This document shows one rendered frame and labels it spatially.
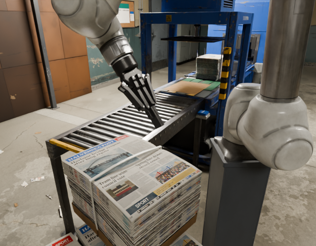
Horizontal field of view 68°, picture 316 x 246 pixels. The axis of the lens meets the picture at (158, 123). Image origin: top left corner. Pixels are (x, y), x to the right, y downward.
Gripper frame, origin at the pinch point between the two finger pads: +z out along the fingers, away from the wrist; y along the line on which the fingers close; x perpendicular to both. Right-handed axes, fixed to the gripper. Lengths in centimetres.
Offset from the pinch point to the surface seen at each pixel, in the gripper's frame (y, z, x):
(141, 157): -4.7, 9.8, 10.4
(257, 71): 353, 34, 99
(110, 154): -9.7, 4.0, 18.5
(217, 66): 215, -6, 85
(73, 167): -21.5, 1.0, 21.4
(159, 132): 56, 14, 61
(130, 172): -13.4, 10.7, 7.4
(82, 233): -27.1, 22.1, 31.0
